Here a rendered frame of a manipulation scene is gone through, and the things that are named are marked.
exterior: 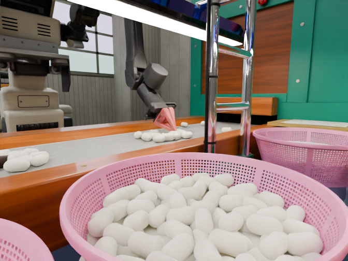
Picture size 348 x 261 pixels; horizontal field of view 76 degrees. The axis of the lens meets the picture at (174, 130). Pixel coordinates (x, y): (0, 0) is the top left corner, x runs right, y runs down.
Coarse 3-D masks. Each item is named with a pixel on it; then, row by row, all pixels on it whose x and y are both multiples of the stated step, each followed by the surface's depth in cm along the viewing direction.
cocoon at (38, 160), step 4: (36, 156) 39; (40, 156) 39; (44, 156) 40; (32, 160) 39; (36, 160) 39; (40, 160) 39; (44, 160) 40; (32, 164) 39; (36, 164) 39; (40, 164) 39
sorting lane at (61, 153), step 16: (160, 128) 86; (192, 128) 87; (48, 144) 58; (64, 144) 58; (80, 144) 58; (96, 144) 58; (112, 144) 58; (128, 144) 58; (144, 144) 58; (160, 144) 58; (48, 160) 43; (64, 160) 43; (80, 160) 43; (0, 176) 35
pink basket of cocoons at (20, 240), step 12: (0, 228) 16; (12, 228) 16; (24, 228) 16; (0, 240) 16; (12, 240) 16; (24, 240) 15; (36, 240) 14; (0, 252) 16; (12, 252) 15; (24, 252) 15; (36, 252) 14; (48, 252) 13
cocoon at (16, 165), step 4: (8, 160) 36; (12, 160) 36; (16, 160) 36; (20, 160) 36; (24, 160) 37; (4, 164) 36; (8, 164) 36; (12, 164) 36; (16, 164) 36; (20, 164) 36; (24, 164) 36; (28, 164) 37; (4, 168) 36; (8, 168) 36; (12, 168) 36; (16, 168) 36; (20, 168) 36; (24, 168) 36
